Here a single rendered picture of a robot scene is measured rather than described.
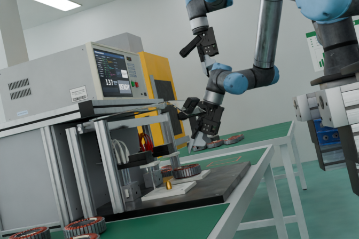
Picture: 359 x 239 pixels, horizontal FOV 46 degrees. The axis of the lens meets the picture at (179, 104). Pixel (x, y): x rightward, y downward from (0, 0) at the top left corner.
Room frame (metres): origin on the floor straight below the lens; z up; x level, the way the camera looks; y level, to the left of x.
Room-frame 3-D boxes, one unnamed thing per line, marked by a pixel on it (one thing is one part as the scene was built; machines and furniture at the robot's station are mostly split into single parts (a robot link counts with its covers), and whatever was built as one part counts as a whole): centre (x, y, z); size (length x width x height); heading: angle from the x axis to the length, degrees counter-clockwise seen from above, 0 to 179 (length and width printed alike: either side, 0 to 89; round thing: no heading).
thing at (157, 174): (1.70, 0.17, 0.80); 0.08 x 0.05 x 0.06; 164
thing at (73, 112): (1.63, 0.37, 1.09); 0.68 x 0.44 x 0.05; 164
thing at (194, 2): (1.74, -0.16, 1.45); 0.09 x 0.08 x 0.11; 74
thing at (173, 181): (1.66, 0.03, 0.78); 0.15 x 0.15 x 0.01; 74
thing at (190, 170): (1.66, 0.03, 0.80); 0.11 x 0.11 x 0.04
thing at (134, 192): (1.46, 0.23, 0.80); 0.08 x 0.05 x 0.06; 164
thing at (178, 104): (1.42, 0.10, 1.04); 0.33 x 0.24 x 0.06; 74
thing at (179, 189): (1.42, 0.10, 0.78); 0.15 x 0.15 x 0.01; 74
